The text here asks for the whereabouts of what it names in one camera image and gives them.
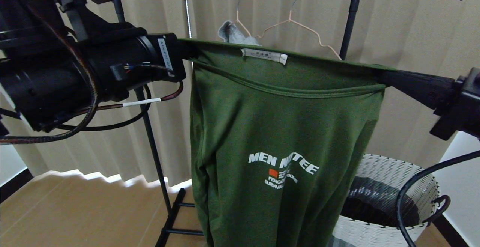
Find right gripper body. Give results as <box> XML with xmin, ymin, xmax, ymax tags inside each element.
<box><xmin>430</xmin><ymin>68</ymin><xmax>480</xmax><ymax>140</ymax></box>

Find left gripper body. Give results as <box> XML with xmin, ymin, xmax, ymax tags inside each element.
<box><xmin>0</xmin><ymin>33</ymin><xmax>187</xmax><ymax>129</ymax></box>

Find pale grey shorts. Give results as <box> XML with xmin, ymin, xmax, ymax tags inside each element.
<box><xmin>218</xmin><ymin>21</ymin><xmax>262</xmax><ymax>47</ymax></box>

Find pink clothes hanger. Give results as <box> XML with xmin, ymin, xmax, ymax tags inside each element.
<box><xmin>256</xmin><ymin>0</ymin><xmax>342</xmax><ymax>60</ymax></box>
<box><xmin>234</xmin><ymin>0</ymin><xmax>252</xmax><ymax>38</ymax></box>

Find green garment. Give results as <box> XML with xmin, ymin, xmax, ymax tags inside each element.
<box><xmin>179</xmin><ymin>38</ymin><xmax>399</xmax><ymax>247</ymax></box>

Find white laundry basket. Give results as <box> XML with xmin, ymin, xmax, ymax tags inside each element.
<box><xmin>330</xmin><ymin>154</ymin><xmax>450</xmax><ymax>247</ymax></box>

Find beige curtain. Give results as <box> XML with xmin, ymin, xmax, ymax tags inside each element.
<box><xmin>0</xmin><ymin>0</ymin><xmax>480</xmax><ymax>187</ymax></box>

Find black cable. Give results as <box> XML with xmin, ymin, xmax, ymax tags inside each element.
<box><xmin>56</xmin><ymin>85</ymin><xmax>152</xmax><ymax>132</ymax></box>
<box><xmin>396</xmin><ymin>149</ymin><xmax>480</xmax><ymax>247</ymax></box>

